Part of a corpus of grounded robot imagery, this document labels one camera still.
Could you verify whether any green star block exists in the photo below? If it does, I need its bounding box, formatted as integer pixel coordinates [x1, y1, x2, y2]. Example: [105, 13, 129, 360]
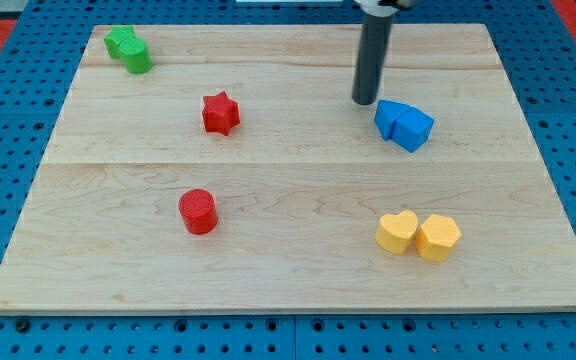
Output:
[104, 25, 135, 59]

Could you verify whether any red cylinder block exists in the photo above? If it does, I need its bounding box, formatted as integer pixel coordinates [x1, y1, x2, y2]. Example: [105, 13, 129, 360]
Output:
[178, 189, 218, 235]

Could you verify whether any light wooden board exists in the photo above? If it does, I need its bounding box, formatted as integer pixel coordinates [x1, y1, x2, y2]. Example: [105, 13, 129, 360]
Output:
[0, 24, 576, 316]

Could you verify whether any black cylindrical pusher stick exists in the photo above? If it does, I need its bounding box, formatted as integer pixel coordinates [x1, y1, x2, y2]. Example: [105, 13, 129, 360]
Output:
[352, 13, 395, 105]

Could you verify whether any red star block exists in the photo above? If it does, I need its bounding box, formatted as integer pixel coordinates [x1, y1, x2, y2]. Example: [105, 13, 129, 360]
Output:
[202, 91, 240, 136]

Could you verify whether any blue triangle block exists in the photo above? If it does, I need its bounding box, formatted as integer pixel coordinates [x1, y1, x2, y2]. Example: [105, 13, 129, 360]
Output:
[374, 100, 411, 141]

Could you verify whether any green cylinder block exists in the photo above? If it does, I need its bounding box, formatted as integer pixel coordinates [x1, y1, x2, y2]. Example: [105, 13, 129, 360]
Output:
[119, 37, 153, 74]

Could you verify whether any yellow hexagon block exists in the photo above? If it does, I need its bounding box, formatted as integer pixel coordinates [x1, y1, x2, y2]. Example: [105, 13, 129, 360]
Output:
[414, 214, 462, 262]

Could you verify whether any yellow heart block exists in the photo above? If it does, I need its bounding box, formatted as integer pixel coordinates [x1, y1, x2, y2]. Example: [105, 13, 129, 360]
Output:
[375, 210, 419, 255]

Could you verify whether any blue cube block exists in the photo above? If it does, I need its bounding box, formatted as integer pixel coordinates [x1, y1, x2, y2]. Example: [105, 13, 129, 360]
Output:
[391, 107, 434, 153]

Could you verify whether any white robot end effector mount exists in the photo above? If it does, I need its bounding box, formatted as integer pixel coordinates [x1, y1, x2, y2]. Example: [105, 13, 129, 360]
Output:
[354, 0, 414, 17]

